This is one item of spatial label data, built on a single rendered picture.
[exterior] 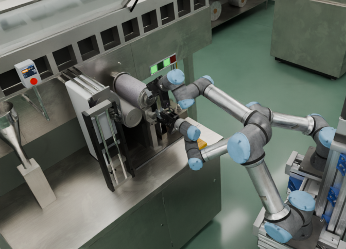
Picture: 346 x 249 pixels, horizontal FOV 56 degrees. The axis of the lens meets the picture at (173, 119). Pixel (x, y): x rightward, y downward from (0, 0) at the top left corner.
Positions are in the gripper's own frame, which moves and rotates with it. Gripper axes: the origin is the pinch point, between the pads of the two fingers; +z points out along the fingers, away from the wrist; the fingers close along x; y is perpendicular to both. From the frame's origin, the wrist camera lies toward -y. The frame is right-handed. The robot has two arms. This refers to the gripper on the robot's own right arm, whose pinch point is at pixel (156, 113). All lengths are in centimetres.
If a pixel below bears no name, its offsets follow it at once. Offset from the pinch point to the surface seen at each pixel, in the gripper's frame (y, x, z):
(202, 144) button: -16.5, -10.1, -28.3
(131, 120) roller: 8.2, 20.2, -2.8
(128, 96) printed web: 15.5, 12.3, 8.2
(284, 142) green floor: -109, -134, -17
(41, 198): -11, 80, 4
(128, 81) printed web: 22.2, 7.8, 12.2
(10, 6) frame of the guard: 88, 60, -10
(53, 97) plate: 24, 47, 30
